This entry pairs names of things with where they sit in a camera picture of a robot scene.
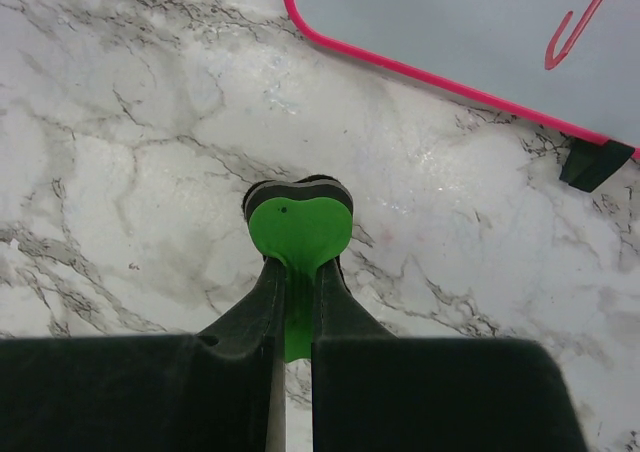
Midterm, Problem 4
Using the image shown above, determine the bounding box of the green whiteboard eraser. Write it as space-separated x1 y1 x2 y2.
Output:
242 174 354 363

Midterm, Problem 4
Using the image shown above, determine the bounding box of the wire whiteboard stand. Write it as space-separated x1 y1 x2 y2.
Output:
559 139 635 193

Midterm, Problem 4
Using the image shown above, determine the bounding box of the pink framed whiteboard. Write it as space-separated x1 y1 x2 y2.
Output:
284 0 639 147

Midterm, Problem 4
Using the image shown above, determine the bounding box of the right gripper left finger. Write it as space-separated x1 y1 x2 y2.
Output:
1 259 286 451

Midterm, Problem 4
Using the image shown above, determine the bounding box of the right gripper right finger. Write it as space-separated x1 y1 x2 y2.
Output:
312 261 587 451

